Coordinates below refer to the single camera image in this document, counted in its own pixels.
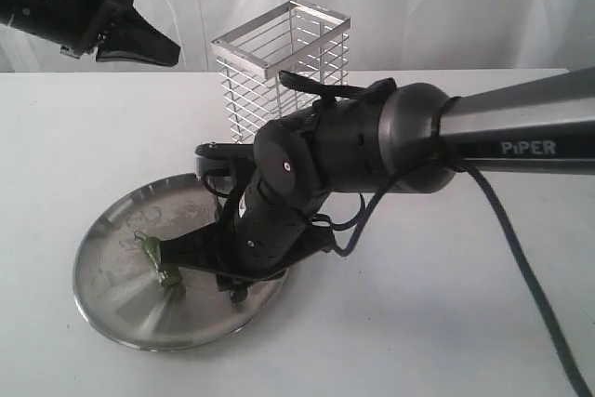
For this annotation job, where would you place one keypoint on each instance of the chrome wire utensil rack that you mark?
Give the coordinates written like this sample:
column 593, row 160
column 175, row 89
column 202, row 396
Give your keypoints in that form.
column 297, row 36

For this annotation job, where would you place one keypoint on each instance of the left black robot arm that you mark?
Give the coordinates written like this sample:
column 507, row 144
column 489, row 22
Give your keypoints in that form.
column 25, row 16

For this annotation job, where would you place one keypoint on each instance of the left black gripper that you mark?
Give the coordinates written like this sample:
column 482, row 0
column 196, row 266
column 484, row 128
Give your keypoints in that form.
column 77, row 24

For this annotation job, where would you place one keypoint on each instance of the round stainless steel plate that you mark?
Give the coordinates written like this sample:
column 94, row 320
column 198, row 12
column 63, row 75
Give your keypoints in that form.
column 119, row 291

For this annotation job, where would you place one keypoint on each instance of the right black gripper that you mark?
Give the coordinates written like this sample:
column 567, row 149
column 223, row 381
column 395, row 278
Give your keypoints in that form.
column 262, row 243

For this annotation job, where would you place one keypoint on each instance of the dark green zucchini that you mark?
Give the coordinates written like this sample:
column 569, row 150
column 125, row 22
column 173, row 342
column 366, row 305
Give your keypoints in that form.
column 167, row 276

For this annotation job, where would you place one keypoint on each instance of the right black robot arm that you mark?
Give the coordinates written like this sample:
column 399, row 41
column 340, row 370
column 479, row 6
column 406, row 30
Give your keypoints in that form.
column 373, row 140

